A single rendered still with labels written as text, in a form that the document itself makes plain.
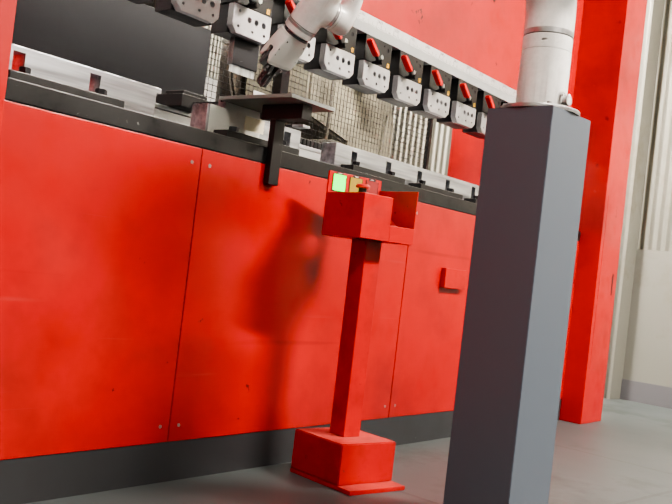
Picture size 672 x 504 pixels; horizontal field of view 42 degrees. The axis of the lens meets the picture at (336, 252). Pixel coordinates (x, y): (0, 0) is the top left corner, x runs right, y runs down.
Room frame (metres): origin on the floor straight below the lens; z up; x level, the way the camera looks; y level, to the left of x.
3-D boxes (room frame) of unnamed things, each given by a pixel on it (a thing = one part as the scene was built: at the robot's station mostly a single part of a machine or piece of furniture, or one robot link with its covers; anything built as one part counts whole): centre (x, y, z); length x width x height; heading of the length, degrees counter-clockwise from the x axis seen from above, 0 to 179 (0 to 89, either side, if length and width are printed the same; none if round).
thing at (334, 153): (3.47, -0.45, 0.92); 1.68 x 0.06 x 0.10; 142
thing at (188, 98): (2.57, 0.44, 1.01); 0.26 x 0.12 x 0.05; 52
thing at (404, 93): (3.08, -0.15, 1.26); 0.15 x 0.09 x 0.17; 142
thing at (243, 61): (2.47, 0.32, 1.13); 0.10 x 0.02 x 0.10; 142
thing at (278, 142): (2.36, 0.17, 0.88); 0.14 x 0.04 x 0.22; 52
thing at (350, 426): (2.44, -0.08, 0.39); 0.06 x 0.06 x 0.54; 41
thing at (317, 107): (2.38, 0.21, 1.00); 0.26 x 0.18 x 0.01; 52
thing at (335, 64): (2.77, 0.09, 1.26); 0.15 x 0.09 x 0.17; 142
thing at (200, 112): (2.51, 0.29, 0.92); 0.39 x 0.06 x 0.10; 142
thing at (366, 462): (2.42, -0.10, 0.06); 0.25 x 0.20 x 0.12; 41
